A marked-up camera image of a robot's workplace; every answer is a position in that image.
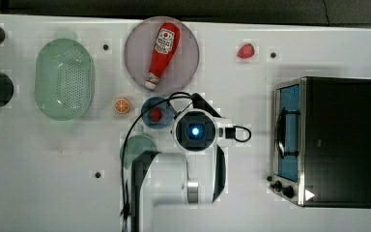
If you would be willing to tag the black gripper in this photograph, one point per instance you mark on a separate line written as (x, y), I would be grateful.
(200, 103)

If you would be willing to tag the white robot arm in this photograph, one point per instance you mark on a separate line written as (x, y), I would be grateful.
(193, 175)

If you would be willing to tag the grey round plate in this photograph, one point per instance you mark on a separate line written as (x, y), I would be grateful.
(138, 55)

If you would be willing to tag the red toy strawberry on table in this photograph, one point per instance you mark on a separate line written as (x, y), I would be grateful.
(246, 51)

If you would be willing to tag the orange slice toy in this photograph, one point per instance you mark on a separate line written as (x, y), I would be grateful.
(122, 106)

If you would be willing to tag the silver toaster oven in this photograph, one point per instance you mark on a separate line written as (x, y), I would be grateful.
(321, 151)

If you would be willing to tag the blue small bowl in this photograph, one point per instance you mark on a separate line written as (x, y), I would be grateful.
(156, 102)

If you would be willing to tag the red plush ketchup bottle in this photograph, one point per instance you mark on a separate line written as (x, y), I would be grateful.
(165, 46)

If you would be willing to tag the red toy strawberry in bowl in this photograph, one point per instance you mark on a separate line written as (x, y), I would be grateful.
(156, 114)

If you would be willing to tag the green mug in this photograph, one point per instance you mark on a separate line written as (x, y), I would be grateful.
(138, 143)

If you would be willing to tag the green perforated colander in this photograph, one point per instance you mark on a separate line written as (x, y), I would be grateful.
(65, 78)

